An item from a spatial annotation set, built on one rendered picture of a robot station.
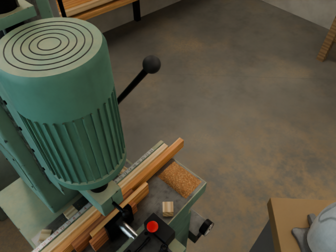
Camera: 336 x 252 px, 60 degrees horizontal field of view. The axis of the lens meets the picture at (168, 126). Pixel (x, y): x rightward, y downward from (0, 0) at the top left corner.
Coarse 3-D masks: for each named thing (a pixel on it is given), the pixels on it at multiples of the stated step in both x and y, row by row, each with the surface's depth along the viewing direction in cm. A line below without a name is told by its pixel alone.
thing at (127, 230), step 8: (128, 208) 82; (120, 216) 80; (128, 216) 84; (112, 224) 79; (120, 224) 82; (128, 224) 87; (112, 232) 81; (120, 232) 86; (128, 232) 80; (112, 240) 84
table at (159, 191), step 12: (156, 180) 98; (156, 192) 95; (168, 192) 95; (192, 192) 95; (144, 204) 93; (156, 204) 93; (180, 204) 93; (192, 204) 98; (144, 216) 90; (168, 216) 90; (180, 216) 94; (108, 240) 85; (120, 240) 85
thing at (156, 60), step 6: (144, 60) 53; (150, 60) 53; (156, 60) 53; (144, 66) 53; (150, 66) 53; (156, 66) 53; (144, 72) 56; (150, 72) 54; (138, 78) 59; (132, 84) 62; (126, 90) 65; (120, 96) 69
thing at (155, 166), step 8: (176, 144) 103; (168, 152) 101; (176, 152) 106; (160, 160) 99; (152, 168) 97; (136, 176) 95; (144, 176) 95; (128, 184) 93; (136, 184) 94; (88, 224) 84; (80, 232) 83; (72, 240) 81; (56, 248) 80; (64, 248) 80; (72, 248) 83
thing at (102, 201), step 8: (112, 184) 78; (80, 192) 83; (88, 192) 77; (104, 192) 77; (112, 192) 77; (120, 192) 79; (88, 200) 82; (96, 200) 75; (104, 200) 75; (112, 200) 78; (120, 200) 81; (96, 208) 81; (104, 208) 77; (112, 208) 80
